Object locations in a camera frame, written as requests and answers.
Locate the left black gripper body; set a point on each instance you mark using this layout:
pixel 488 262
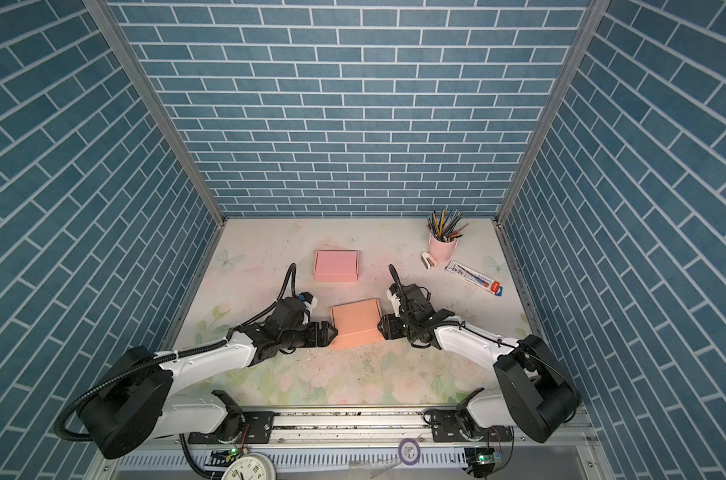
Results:
pixel 287 339

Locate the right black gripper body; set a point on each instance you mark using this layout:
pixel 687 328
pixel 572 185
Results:
pixel 412 325

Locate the orange paper box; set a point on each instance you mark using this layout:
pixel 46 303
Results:
pixel 357 324

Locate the pink paper box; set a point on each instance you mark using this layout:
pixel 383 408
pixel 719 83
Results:
pixel 336 266

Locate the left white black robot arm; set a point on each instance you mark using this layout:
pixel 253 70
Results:
pixel 136 400

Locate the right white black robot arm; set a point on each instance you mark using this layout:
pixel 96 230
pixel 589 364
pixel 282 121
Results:
pixel 536 395

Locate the white toothpaste tube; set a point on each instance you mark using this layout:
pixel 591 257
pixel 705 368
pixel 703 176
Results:
pixel 475 278

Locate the pink pencil cup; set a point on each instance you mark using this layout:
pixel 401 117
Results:
pixel 441 251

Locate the coloured pencils bundle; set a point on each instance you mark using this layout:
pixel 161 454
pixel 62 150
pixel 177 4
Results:
pixel 446 225

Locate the white round clock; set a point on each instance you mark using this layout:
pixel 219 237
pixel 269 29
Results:
pixel 253 466

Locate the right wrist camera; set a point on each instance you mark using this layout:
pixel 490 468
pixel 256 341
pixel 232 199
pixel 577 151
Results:
pixel 393 297

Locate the aluminium mounting rail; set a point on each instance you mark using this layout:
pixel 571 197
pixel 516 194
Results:
pixel 322 427

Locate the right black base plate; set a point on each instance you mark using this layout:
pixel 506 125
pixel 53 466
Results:
pixel 452 425

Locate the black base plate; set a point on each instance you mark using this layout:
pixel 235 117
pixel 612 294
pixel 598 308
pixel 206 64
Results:
pixel 251 427
pixel 452 425

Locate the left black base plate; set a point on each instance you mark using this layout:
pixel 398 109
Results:
pixel 251 427

